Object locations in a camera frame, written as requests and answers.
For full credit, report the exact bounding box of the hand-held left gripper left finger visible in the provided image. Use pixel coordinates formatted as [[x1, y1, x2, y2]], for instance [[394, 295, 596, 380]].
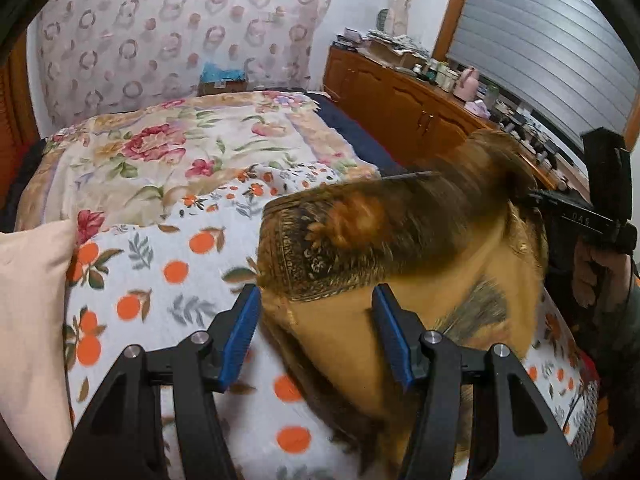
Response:
[[55, 284, 263, 480]]

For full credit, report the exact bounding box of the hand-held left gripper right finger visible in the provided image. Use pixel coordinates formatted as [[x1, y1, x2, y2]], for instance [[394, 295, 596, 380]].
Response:
[[371, 283, 583, 480]]

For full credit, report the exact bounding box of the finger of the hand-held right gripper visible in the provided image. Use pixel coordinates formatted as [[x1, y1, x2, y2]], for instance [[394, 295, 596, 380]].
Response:
[[525, 187, 596, 216]]

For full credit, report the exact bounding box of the golden patterned garment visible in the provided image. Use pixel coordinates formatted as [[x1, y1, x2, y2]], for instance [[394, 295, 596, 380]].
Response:
[[255, 127, 551, 480]]

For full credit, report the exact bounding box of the person's right hand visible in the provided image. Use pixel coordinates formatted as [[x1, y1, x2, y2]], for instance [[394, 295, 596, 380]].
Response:
[[572, 240, 628, 311]]

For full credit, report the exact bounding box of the orange fruit print bedsheet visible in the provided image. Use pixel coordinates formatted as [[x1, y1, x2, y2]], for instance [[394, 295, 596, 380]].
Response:
[[62, 160, 601, 480]]

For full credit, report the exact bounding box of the pink bottle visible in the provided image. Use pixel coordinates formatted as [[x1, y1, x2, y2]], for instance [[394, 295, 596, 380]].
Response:
[[452, 66, 481, 102]]

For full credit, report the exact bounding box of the red printed bed cover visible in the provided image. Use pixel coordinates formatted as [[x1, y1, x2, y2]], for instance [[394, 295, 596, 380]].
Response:
[[575, 350, 603, 391]]

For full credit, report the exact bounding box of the wooden sideboard cabinet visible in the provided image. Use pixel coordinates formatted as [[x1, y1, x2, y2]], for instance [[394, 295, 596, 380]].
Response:
[[322, 42, 591, 196]]

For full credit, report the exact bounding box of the floral blanket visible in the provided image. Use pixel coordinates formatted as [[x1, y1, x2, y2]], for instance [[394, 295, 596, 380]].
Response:
[[15, 91, 381, 233]]

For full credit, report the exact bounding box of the navy blanket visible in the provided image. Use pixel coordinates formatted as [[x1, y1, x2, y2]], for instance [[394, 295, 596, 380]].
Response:
[[255, 89, 406, 178]]

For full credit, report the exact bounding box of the beige pillow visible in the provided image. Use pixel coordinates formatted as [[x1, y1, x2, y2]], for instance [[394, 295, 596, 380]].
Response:
[[0, 219, 78, 480]]

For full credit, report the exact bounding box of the cardboard box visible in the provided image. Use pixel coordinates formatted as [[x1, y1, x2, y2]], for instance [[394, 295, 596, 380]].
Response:
[[367, 35, 426, 68]]

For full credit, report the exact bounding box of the beige tied window curtain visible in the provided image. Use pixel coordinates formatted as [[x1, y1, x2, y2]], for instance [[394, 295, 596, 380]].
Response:
[[387, 0, 426, 41]]

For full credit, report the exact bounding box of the blue cloth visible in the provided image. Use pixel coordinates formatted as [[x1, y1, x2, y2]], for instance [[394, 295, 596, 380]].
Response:
[[200, 62, 246, 83]]

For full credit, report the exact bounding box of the dark cloth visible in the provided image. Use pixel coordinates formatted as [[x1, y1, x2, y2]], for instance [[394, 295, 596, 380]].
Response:
[[0, 137, 48, 233]]

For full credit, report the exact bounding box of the circle print curtain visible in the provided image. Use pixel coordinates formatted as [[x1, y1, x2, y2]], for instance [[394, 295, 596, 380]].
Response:
[[35, 0, 341, 128]]

